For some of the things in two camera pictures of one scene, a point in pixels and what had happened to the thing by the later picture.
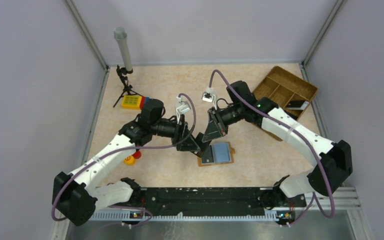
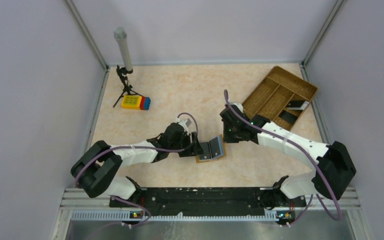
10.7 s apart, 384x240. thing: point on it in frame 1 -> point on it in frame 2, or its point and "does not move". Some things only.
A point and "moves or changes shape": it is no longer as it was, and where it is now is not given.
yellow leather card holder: x=223 y=154 moves or changes shape
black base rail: x=214 y=200 does not move
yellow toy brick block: x=131 y=102 does not move
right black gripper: x=216 y=128 -> x=227 y=138
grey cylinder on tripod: x=120 y=34 does not move
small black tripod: x=127 y=90 does not move
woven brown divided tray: x=281 y=87 does not move
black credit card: x=202 y=145 moves or changes shape
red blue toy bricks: x=143 y=101 does not move
